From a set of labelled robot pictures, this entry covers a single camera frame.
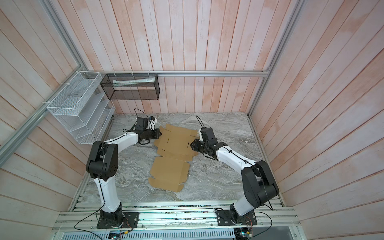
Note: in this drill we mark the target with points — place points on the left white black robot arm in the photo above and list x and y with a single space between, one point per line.
103 163

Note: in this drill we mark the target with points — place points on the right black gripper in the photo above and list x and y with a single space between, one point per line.
195 147

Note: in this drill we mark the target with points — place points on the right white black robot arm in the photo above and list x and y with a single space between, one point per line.
259 184

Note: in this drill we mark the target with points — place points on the brown cardboard box sheet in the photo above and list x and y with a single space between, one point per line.
171 167

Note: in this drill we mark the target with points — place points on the paper sheet in basket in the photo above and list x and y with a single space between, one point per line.
147 82

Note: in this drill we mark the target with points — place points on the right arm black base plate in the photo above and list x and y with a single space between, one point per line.
230 218

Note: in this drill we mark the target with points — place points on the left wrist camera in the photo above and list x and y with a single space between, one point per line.
152 123

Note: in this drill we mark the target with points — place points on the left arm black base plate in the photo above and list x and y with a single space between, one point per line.
124 219

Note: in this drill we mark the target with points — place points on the aluminium frame rail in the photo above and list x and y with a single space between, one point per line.
242 73

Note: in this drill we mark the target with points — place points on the white wire mesh shelf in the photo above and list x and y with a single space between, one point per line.
83 112

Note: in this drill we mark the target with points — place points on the black wire mesh basket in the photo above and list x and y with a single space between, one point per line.
126 87

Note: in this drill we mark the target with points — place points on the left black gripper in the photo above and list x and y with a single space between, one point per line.
156 136

